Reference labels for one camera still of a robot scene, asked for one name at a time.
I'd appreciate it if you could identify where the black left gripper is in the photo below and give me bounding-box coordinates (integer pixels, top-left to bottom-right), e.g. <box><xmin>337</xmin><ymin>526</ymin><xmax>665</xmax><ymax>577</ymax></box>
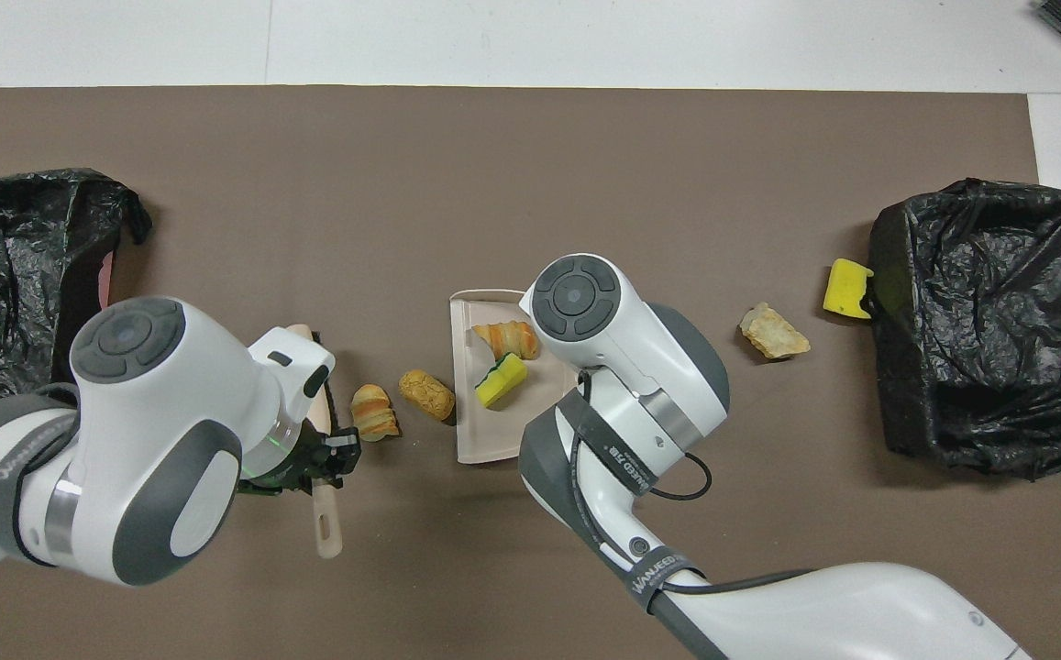
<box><xmin>237</xmin><ymin>426</ymin><xmax>363</xmax><ymax>496</ymax></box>

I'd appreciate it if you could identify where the small striped bread bun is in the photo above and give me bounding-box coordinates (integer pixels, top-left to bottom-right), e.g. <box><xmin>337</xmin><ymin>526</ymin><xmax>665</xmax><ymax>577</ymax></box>
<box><xmin>350</xmin><ymin>384</ymin><xmax>401</xmax><ymax>443</ymax></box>

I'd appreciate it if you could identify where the beige hand brush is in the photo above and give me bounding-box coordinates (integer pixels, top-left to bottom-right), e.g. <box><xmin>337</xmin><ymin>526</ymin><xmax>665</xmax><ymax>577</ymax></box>
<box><xmin>285</xmin><ymin>323</ymin><xmax>345</xmax><ymax>560</ymax></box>

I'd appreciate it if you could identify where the brown bread roll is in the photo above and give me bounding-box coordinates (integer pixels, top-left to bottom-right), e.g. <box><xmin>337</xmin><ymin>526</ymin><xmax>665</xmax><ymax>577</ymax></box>
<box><xmin>399</xmin><ymin>368</ymin><xmax>457</xmax><ymax>422</ymax></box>

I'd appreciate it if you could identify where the beige plastic dustpan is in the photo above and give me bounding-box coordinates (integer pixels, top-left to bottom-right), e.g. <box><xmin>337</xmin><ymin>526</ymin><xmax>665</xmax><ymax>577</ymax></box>
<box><xmin>450</xmin><ymin>290</ymin><xmax>586</xmax><ymax>467</ymax></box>

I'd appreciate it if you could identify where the yellow sponge wedge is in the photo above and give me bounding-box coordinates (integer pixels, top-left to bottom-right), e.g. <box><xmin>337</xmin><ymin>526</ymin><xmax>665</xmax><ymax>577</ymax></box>
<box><xmin>475</xmin><ymin>353</ymin><xmax>529</xmax><ymax>409</ymax></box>

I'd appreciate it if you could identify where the long twisted croissant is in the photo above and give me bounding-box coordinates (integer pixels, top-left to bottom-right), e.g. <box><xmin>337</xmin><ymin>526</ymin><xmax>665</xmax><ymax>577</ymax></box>
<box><xmin>472</xmin><ymin>321</ymin><xmax>540</xmax><ymax>360</ymax></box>

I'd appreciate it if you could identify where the yellow sponge block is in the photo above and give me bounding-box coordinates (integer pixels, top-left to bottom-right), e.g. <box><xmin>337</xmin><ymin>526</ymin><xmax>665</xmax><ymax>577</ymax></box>
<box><xmin>823</xmin><ymin>258</ymin><xmax>875</xmax><ymax>320</ymax></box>

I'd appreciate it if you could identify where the black bag lined pink bin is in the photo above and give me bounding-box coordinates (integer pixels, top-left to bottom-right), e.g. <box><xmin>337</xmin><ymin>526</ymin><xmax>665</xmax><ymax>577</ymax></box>
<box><xmin>0</xmin><ymin>169</ymin><xmax>153</xmax><ymax>432</ymax></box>

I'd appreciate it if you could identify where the brown table mat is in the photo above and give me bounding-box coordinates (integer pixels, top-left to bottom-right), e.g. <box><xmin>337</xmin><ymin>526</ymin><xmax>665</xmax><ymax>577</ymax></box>
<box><xmin>0</xmin><ymin>85</ymin><xmax>1061</xmax><ymax>660</ymax></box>

